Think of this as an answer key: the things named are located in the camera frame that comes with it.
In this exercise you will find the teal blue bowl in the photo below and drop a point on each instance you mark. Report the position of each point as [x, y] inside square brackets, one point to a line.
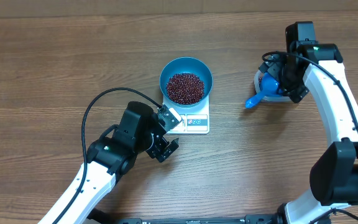
[186, 65]

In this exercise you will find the blue plastic measuring scoop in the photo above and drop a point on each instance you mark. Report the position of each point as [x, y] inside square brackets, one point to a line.
[265, 86]

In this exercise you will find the white digital kitchen scale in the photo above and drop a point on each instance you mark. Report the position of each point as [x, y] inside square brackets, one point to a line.
[195, 119]

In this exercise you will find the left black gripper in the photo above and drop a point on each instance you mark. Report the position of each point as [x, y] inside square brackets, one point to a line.
[161, 148]

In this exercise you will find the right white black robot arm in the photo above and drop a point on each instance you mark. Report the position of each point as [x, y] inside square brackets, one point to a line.
[308, 67]

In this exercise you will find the clear plastic container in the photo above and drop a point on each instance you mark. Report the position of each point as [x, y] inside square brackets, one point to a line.
[269, 98]

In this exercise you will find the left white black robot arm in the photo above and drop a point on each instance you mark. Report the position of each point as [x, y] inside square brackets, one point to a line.
[112, 156]

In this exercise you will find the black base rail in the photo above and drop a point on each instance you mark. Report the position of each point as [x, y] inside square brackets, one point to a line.
[99, 217]

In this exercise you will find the red beans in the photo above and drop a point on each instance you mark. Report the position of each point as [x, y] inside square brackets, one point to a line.
[185, 88]

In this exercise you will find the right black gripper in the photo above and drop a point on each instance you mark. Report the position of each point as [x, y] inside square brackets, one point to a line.
[273, 66]

